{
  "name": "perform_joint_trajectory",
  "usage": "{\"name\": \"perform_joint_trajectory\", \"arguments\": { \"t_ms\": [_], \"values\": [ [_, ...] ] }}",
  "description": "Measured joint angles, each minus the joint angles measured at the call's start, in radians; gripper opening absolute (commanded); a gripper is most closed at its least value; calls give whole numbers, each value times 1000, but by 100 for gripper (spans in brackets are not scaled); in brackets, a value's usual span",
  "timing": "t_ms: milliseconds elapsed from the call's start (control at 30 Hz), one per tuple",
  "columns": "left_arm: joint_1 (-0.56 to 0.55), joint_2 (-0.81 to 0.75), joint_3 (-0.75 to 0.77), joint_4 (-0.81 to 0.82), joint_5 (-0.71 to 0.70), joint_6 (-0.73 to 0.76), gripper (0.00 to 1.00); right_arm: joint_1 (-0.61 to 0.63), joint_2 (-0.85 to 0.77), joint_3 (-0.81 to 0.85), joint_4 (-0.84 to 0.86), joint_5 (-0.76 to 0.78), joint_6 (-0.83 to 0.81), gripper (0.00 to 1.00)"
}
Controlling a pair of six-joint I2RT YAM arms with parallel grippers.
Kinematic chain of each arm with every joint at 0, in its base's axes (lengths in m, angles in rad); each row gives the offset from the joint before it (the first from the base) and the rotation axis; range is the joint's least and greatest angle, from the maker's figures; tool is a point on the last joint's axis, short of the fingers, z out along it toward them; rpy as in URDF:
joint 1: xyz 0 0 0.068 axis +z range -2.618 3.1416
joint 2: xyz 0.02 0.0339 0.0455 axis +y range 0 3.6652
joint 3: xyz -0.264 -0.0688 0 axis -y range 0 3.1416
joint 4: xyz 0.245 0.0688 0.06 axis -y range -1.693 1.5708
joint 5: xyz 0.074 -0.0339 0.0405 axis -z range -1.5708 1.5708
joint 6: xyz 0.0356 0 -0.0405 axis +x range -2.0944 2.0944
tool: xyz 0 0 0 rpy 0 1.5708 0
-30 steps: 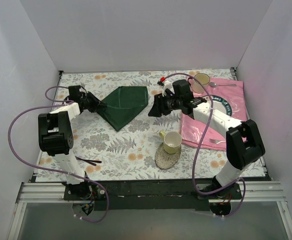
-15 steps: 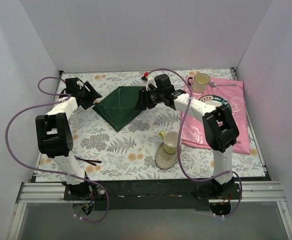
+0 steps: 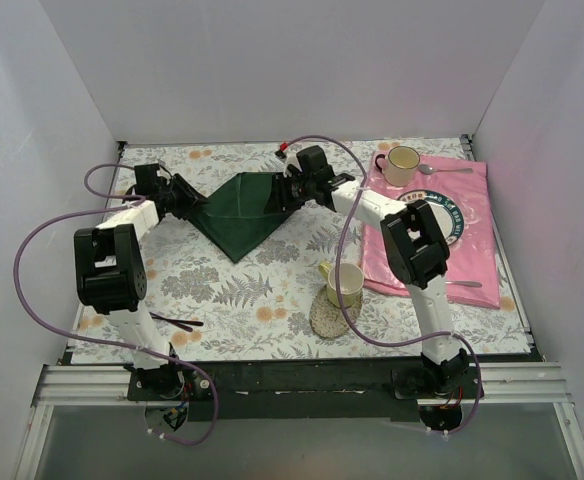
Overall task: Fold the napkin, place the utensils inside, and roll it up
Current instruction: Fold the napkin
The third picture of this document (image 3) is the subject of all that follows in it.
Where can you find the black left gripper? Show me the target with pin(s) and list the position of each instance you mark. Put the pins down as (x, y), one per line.
(182, 196)

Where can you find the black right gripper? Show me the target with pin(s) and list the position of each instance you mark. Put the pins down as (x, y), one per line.
(288, 191)

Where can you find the dark green cloth napkin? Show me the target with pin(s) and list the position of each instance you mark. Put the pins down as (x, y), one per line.
(234, 218)

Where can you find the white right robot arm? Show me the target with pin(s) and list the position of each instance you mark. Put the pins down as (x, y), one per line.
(415, 247)

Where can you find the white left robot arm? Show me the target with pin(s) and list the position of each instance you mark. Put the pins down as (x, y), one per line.
(110, 272)

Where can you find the floral tablecloth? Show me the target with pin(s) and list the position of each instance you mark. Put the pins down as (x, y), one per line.
(259, 308)

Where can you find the cream enamel mug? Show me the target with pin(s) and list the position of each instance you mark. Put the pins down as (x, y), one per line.
(398, 166)

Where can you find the yellow-green mug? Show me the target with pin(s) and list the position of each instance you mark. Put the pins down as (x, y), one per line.
(349, 281)

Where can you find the silver spoon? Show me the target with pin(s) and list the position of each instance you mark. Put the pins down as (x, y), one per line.
(430, 170)

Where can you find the speckled round coaster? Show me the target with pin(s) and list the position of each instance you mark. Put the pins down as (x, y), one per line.
(325, 319)

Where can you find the purple metal spoon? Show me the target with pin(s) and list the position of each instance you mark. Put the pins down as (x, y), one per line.
(195, 323)

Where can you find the white plate green rim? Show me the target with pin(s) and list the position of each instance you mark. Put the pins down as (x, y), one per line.
(446, 211)

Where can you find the pink satin placemat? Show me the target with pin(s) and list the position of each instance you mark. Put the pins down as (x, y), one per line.
(473, 258)

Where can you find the silver fork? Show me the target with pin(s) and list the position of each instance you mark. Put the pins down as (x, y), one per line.
(467, 284)

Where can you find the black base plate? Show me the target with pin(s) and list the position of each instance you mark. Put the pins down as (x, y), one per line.
(330, 389)

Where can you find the aluminium frame rail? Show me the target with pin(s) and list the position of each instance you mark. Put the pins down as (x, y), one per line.
(500, 383)

